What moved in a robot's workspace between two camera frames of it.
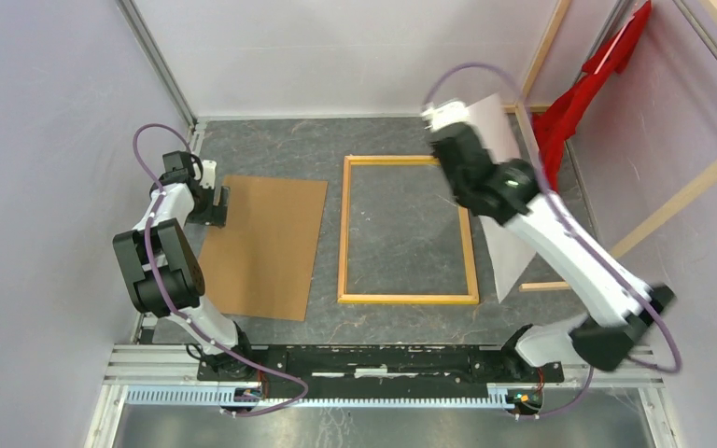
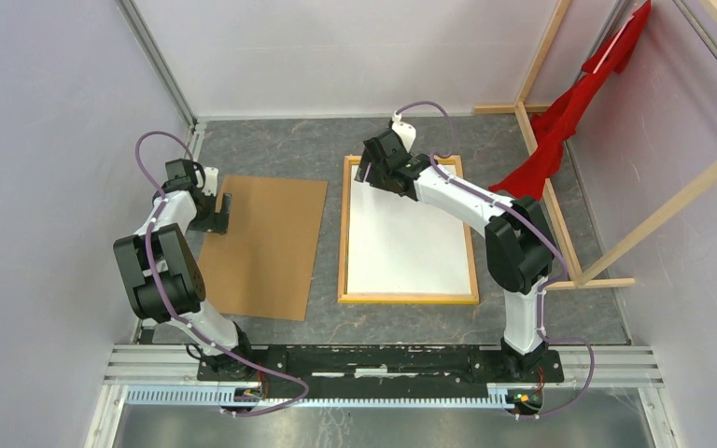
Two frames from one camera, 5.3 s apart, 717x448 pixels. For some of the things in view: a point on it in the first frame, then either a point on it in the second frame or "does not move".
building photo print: [510, 245] -> [401, 245]
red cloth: [555, 121] does not move
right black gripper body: [456, 190] -> [376, 174]
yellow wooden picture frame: [470, 298] does not move
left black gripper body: [206, 213] does not move
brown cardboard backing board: [260, 263] does not move
